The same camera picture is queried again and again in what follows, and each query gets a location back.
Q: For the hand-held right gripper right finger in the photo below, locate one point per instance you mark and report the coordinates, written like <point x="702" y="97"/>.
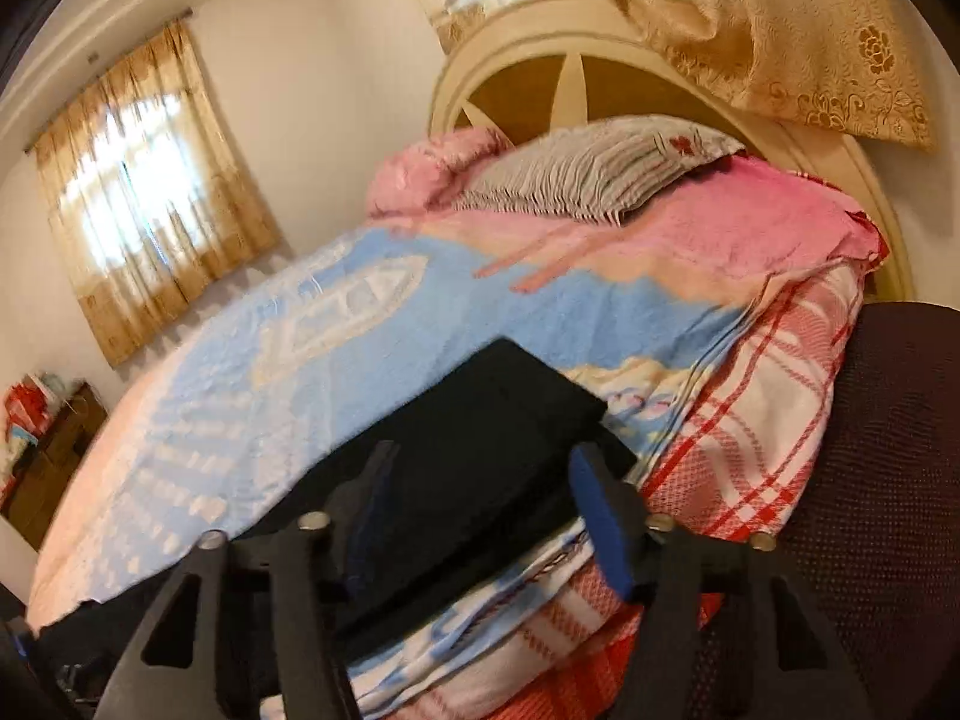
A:
<point x="601" y="521"/>

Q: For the cream arched headboard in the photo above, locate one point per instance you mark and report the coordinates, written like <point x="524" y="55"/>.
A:
<point x="510" y="52"/>

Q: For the brown wooden desk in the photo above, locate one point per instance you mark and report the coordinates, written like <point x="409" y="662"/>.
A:
<point x="52" y="469"/>

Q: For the black pants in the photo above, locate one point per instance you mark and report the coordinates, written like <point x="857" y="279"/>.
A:
<point x="480" y="420"/>

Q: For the red plaid quilt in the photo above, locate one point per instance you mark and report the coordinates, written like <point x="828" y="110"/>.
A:
<point x="765" y="405"/>

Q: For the gold floral curtain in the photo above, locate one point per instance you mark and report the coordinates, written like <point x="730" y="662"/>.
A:
<point x="787" y="37"/>

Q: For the dark mesh chair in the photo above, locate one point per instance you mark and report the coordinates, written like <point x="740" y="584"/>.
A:
<point x="885" y="465"/>

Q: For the pink pillow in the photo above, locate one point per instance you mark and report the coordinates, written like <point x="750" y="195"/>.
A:
<point x="420" y="172"/>

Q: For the pink and blue printed blanket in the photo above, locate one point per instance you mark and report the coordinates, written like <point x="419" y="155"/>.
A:
<point x="315" y="360"/>

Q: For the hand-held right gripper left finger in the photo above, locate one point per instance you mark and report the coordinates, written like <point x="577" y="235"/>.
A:
<point x="366" y="536"/>

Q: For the red gift bag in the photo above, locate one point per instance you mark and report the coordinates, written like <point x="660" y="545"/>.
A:
<point x="24" y="409"/>

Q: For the grey striped pillow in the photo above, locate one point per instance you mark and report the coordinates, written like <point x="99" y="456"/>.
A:
<point x="585" y="165"/>

